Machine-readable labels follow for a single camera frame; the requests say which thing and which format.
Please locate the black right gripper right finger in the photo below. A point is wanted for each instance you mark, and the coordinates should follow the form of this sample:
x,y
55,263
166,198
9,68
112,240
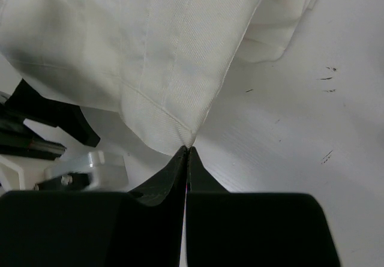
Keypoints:
x,y
252,229

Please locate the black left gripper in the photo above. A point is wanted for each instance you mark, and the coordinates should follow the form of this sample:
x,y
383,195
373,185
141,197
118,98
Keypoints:
x,y
26,103

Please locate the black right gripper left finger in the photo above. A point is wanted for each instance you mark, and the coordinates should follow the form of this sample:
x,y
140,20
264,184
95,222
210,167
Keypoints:
x,y
142,227

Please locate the white skirt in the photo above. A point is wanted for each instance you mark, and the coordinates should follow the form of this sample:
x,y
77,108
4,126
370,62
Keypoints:
x,y
158,63

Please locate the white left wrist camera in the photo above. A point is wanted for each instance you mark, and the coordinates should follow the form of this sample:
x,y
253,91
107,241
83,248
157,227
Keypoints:
x,y
96,170

